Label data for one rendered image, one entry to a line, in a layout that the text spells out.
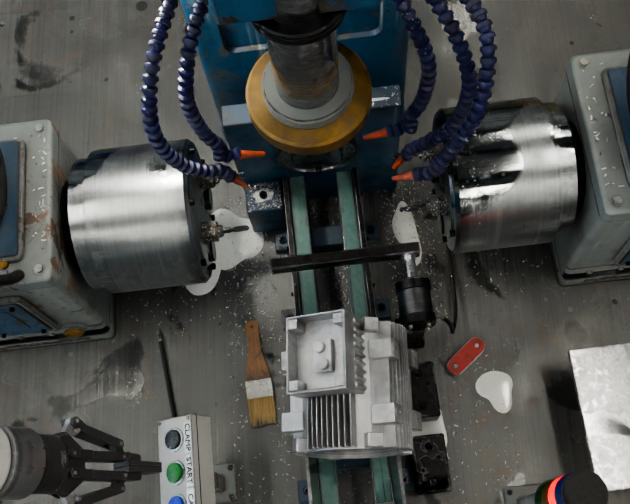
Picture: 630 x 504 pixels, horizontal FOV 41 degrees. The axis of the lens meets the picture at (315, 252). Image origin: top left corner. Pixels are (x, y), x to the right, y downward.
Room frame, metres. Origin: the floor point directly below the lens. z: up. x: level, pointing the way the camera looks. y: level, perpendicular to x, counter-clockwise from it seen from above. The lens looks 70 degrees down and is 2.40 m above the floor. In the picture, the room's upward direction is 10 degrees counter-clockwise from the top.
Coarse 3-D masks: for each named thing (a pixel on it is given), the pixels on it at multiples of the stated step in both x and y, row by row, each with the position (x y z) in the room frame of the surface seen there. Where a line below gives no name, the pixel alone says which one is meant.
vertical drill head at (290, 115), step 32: (288, 0) 0.58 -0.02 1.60; (256, 64) 0.68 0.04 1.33; (288, 64) 0.58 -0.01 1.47; (320, 64) 0.58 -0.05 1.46; (352, 64) 0.65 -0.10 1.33; (256, 96) 0.62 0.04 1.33; (288, 96) 0.59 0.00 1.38; (320, 96) 0.58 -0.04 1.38; (352, 96) 0.59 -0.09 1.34; (256, 128) 0.59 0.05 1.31; (288, 128) 0.57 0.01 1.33; (320, 128) 0.56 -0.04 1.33; (352, 128) 0.55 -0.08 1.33
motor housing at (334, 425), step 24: (384, 336) 0.31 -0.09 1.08; (384, 360) 0.27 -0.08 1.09; (384, 384) 0.23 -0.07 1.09; (408, 384) 0.24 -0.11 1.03; (312, 408) 0.22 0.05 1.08; (336, 408) 0.21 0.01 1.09; (360, 408) 0.20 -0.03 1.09; (408, 408) 0.20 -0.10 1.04; (312, 432) 0.18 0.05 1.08; (336, 432) 0.17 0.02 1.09; (360, 432) 0.17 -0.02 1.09; (384, 432) 0.16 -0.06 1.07; (408, 432) 0.16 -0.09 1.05; (312, 456) 0.16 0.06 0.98; (336, 456) 0.16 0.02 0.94; (360, 456) 0.15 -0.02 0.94; (384, 456) 0.14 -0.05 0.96
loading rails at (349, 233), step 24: (288, 192) 0.65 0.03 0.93; (288, 216) 0.60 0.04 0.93; (360, 216) 0.58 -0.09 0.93; (288, 240) 0.55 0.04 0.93; (312, 240) 0.58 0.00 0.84; (336, 240) 0.57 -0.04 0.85; (360, 240) 0.54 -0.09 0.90; (360, 264) 0.49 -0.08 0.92; (312, 288) 0.46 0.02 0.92; (360, 288) 0.44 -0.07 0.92; (288, 312) 0.45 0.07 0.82; (312, 312) 0.41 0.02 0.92; (360, 312) 0.40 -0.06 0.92; (384, 312) 0.42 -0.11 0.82; (312, 480) 0.12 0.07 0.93; (336, 480) 0.12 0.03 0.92; (384, 480) 0.11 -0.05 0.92; (408, 480) 0.10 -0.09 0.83
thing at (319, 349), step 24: (336, 312) 0.34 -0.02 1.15; (288, 336) 0.33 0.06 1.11; (312, 336) 0.33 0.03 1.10; (336, 336) 0.32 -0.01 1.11; (360, 336) 0.31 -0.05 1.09; (288, 360) 0.29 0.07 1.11; (312, 360) 0.29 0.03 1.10; (336, 360) 0.28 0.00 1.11; (360, 360) 0.27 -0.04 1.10; (288, 384) 0.25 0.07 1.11; (312, 384) 0.25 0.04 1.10; (336, 384) 0.24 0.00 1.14; (360, 384) 0.24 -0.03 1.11
